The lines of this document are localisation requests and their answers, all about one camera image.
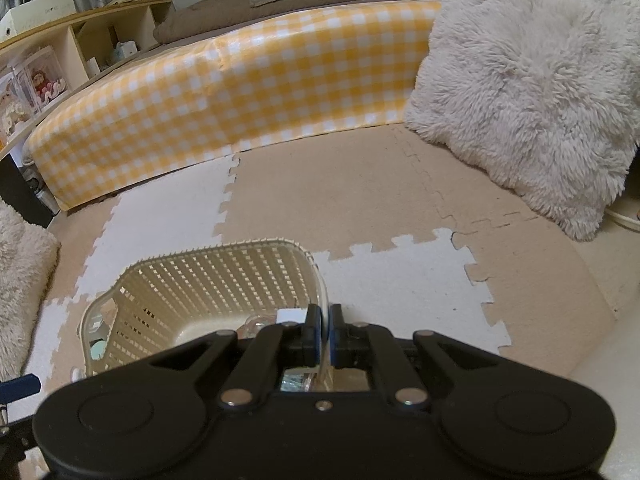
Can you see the tan and white foam mat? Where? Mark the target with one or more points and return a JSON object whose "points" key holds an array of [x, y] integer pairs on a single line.
{"points": [[350, 200]]}

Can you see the small white box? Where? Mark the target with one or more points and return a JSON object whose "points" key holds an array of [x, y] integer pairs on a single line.
{"points": [[290, 316]]}

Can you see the clear plastic case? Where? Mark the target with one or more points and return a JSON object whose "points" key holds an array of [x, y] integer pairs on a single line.
{"points": [[252, 327]]}

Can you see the white storage box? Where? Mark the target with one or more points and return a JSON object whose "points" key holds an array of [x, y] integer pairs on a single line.
{"points": [[40, 12]]}

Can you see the black board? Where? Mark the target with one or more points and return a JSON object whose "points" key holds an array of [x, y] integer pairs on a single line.
{"points": [[20, 190]]}

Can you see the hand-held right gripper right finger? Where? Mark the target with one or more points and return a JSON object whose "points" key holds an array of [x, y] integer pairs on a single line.
{"points": [[335, 334]]}

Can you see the yellow checkered mattress bed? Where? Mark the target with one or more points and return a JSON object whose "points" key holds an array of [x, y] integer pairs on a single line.
{"points": [[200, 100]]}

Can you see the clear case with red doll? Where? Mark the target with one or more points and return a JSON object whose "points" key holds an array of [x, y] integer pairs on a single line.
{"points": [[42, 80]]}

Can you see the wooden shelf unit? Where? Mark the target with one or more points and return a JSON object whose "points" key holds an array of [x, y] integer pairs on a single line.
{"points": [[75, 45]]}

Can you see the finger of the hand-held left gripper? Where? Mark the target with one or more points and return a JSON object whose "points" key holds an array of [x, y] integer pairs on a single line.
{"points": [[20, 386]]}

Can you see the white fluffy pillow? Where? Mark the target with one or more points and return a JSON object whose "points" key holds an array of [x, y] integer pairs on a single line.
{"points": [[20, 285], [525, 85]]}

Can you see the clear case with rabbit doll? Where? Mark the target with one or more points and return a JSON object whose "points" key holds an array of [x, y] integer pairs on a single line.
{"points": [[12, 105]]}

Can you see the brown duvet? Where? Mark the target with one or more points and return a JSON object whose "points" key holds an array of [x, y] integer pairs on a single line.
{"points": [[200, 15]]}

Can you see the cream plastic basket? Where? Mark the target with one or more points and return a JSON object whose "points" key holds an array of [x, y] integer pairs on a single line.
{"points": [[200, 280]]}

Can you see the tissue box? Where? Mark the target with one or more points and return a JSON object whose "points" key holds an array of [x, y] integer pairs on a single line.
{"points": [[125, 52]]}

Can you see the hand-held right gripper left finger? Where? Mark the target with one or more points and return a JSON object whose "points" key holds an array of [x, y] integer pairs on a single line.
{"points": [[314, 332]]}

